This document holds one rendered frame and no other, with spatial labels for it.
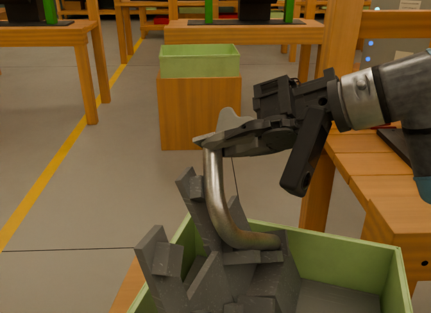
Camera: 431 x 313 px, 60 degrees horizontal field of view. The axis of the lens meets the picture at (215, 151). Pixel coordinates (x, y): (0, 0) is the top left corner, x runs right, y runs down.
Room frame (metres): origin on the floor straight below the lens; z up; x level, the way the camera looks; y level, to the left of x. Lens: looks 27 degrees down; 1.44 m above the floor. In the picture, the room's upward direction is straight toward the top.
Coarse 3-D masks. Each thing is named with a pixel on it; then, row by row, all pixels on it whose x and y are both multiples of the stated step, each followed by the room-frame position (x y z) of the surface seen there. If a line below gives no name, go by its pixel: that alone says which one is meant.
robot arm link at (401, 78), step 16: (384, 64) 0.45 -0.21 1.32; (400, 64) 0.44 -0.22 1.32; (416, 64) 0.43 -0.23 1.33; (384, 80) 0.43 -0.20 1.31; (400, 80) 0.42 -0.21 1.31; (416, 80) 0.41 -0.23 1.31; (384, 96) 0.42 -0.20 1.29; (400, 96) 0.41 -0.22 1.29; (416, 96) 0.41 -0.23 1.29; (384, 112) 0.42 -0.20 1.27; (400, 112) 0.42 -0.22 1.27; (416, 112) 0.41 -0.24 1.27; (416, 128) 0.41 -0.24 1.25
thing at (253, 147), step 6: (240, 144) 0.52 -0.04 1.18; (246, 144) 0.51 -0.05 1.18; (252, 144) 0.50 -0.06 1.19; (258, 144) 0.50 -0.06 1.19; (264, 144) 0.50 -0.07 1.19; (222, 150) 0.52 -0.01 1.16; (228, 150) 0.52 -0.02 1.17; (234, 150) 0.52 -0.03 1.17; (240, 150) 0.51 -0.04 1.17; (246, 150) 0.51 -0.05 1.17; (252, 150) 0.50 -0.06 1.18; (258, 150) 0.50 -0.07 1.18; (264, 150) 0.50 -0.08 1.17; (270, 150) 0.51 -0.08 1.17; (228, 156) 0.52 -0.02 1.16; (234, 156) 0.52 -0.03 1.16; (240, 156) 0.52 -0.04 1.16
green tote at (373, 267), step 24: (192, 240) 0.63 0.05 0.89; (288, 240) 0.58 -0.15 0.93; (312, 240) 0.57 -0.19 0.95; (336, 240) 0.55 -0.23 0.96; (360, 240) 0.55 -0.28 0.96; (312, 264) 0.56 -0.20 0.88; (336, 264) 0.55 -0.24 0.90; (360, 264) 0.54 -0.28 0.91; (384, 264) 0.53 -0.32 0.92; (144, 288) 0.43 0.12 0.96; (360, 288) 0.53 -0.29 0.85; (384, 288) 0.52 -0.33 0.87; (408, 288) 0.43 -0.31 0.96; (144, 312) 0.41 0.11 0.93; (384, 312) 0.48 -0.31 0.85; (408, 312) 0.39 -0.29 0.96
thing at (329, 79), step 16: (272, 80) 0.51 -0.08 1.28; (288, 80) 0.50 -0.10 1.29; (320, 80) 0.49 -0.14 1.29; (336, 80) 0.47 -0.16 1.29; (256, 96) 0.51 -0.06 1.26; (272, 96) 0.50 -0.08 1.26; (288, 96) 0.48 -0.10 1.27; (304, 96) 0.49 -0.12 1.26; (320, 96) 0.48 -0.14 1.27; (336, 96) 0.45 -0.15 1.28; (256, 112) 0.50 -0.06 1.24; (272, 112) 0.48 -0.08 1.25; (288, 112) 0.46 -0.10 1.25; (304, 112) 0.47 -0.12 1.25; (336, 112) 0.44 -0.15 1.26; (288, 128) 0.45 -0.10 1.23; (272, 144) 0.48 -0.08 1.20; (288, 144) 0.48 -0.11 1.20
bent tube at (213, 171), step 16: (208, 160) 0.49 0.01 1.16; (208, 176) 0.47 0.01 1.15; (208, 192) 0.46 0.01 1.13; (208, 208) 0.45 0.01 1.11; (224, 208) 0.45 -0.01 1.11; (224, 224) 0.44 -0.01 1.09; (224, 240) 0.44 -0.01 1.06; (240, 240) 0.44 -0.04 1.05; (256, 240) 0.48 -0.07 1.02; (272, 240) 0.53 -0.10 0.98
